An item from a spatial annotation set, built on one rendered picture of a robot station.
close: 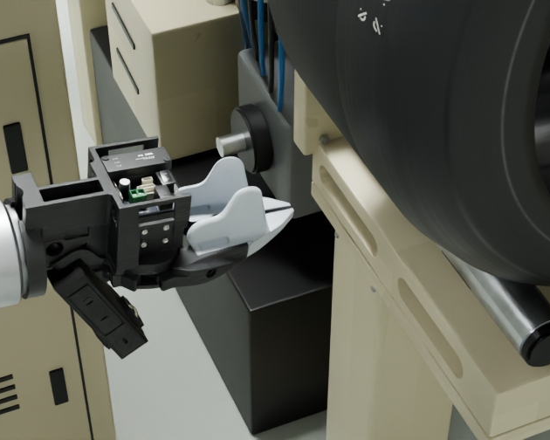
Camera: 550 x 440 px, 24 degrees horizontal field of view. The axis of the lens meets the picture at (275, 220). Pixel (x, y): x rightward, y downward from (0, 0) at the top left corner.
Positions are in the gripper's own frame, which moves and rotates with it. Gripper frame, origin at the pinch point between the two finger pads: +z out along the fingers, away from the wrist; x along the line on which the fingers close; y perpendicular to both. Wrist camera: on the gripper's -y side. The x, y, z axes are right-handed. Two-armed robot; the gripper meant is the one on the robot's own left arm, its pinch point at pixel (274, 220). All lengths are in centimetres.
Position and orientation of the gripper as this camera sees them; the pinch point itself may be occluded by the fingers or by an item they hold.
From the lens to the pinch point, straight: 96.8
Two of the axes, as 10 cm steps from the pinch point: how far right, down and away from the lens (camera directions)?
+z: 9.1, -1.8, 3.7
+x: -4.0, -6.3, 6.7
